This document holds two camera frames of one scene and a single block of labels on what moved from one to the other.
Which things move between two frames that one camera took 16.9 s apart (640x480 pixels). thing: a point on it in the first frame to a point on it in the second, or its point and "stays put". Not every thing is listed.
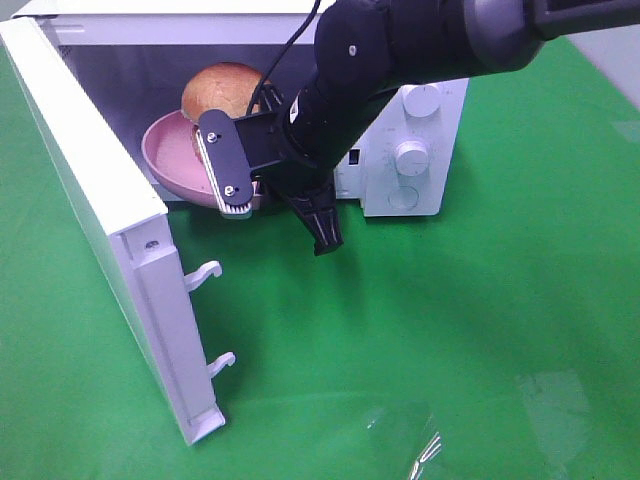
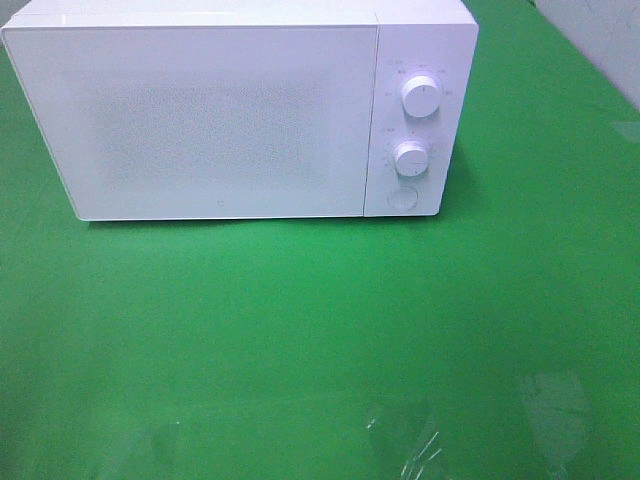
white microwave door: [130, 219] to [203, 122]
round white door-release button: [403, 197] stays put
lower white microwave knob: [411, 158] stays put
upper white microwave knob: [421, 100] stays put
